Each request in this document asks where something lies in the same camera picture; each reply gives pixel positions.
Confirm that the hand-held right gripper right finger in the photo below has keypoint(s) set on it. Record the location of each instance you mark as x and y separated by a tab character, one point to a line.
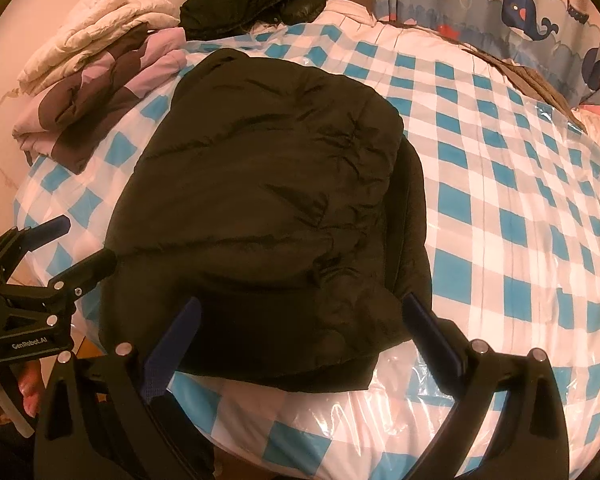
432	332

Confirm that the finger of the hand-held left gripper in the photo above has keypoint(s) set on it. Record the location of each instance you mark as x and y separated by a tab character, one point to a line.
75	277
25	242

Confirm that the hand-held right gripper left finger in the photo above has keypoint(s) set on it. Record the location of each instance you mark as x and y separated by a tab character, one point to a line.
172	345

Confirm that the dark green puffer jacket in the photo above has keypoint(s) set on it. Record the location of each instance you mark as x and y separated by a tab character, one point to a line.
260	185

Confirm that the person's left hand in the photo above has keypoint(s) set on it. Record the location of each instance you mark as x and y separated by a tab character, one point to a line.
30	385

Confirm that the blue and white checked blanket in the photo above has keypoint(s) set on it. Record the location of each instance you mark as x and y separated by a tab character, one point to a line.
480	210

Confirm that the pink and brown quilted jacket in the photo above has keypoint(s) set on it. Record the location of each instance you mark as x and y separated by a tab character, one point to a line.
95	95

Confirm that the brown quilted cloth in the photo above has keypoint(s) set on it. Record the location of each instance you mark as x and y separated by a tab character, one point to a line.
535	80

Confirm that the white quilted cloth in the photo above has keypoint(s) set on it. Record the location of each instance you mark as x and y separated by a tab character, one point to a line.
345	10

